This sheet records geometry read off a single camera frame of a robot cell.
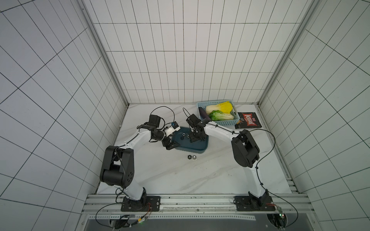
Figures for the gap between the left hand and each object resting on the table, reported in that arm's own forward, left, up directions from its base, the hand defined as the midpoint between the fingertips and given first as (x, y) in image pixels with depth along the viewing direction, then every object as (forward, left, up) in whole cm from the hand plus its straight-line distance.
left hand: (173, 140), depth 87 cm
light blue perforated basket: (+21, -44, -3) cm, 49 cm away
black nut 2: (+7, -5, -9) cm, 13 cm away
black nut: (-7, -10, -9) cm, 15 cm away
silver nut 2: (+10, -6, -8) cm, 14 cm away
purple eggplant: (+27, -21, -6) cm, 34 cm away
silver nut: (-7, -13, -9) cm, 17 cm away
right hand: (+6, -10, -7) cm, 14 cm away
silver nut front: (+3, -9, +2) cm, 9 cm away
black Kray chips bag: (+25, -57, -10) cm, 63 cm away
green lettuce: (+21, -30, -1) cm, 37 cm away
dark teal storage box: (-1, -8, -5) cm, 10 cm away
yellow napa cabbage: (+29, -38, -1) cm, 48 cm away
